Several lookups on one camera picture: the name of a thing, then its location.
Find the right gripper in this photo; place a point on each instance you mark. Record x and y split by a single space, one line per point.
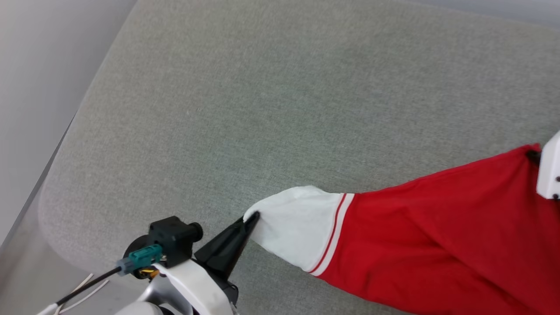
550 175

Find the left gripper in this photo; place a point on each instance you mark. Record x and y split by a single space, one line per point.
197 288

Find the red garment with white sleeves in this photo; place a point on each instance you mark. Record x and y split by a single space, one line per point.
437 240

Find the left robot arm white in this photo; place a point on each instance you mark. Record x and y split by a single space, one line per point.
148 302

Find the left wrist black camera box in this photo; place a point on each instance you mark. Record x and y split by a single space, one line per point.
173 240

